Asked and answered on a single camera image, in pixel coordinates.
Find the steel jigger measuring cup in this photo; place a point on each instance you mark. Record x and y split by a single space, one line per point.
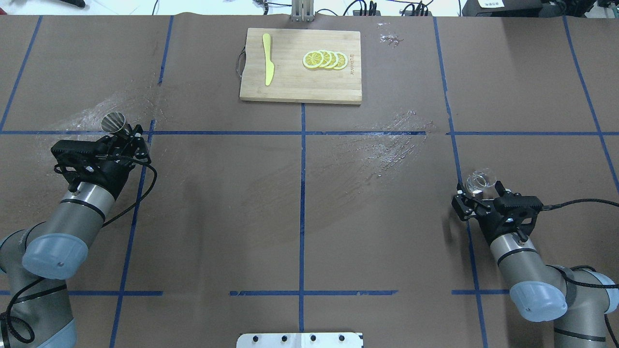
115 124

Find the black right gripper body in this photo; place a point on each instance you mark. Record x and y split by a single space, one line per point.
489 226

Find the bamboo cutting board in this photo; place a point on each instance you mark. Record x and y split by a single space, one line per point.
293 82

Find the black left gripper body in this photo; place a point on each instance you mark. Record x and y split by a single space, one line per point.
114 172

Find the aluminium frame post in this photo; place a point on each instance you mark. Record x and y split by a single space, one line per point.
302 11

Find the lemon slice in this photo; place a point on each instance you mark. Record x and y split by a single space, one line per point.
334 60
328 58
313 59
342 61

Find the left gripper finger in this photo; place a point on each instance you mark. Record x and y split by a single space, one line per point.
137 147
116 147

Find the black box with label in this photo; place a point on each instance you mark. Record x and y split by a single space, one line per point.
504 8

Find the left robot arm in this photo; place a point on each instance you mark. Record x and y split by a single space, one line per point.
39 259

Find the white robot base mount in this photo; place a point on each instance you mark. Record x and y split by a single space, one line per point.
301 340

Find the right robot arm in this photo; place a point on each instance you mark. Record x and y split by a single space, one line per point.
576 299

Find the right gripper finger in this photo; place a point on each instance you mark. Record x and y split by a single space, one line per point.
467 206
498 190

